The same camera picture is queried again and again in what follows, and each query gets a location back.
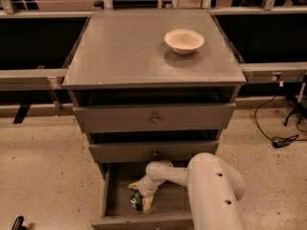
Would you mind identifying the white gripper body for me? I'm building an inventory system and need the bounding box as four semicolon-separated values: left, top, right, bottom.
138;175;157;198

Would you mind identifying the green soda can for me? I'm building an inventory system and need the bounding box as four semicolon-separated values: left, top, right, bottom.
130;191;143;211

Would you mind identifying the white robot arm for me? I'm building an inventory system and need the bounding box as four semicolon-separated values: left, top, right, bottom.
128;153;246;230

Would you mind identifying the grey bottom drawer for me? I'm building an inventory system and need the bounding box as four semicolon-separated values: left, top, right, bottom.
93;163;195;230

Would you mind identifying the grey drawer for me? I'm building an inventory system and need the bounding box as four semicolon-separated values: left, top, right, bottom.
89;141;219;163
74;103;235;133
93;163;195;230

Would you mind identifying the grey middle drawer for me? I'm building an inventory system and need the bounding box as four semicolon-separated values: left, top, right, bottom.
89;141;219;163

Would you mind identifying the grey top drawer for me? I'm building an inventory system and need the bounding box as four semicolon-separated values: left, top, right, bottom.
74;103;235;133

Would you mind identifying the grey drawer cabinet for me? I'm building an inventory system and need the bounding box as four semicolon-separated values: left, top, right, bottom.
63;10;246;170

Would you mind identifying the black object on floor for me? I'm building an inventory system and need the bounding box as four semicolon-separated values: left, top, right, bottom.
12;216;27;230

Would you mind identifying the white paper bowl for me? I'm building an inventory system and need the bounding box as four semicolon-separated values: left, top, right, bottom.
164;29;204;55

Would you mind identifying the black power adapter with cable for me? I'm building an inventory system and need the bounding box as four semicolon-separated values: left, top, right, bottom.
251;96;305;149

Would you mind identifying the grey metal rail frame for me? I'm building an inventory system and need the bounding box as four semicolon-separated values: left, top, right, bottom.
1;10;306;91

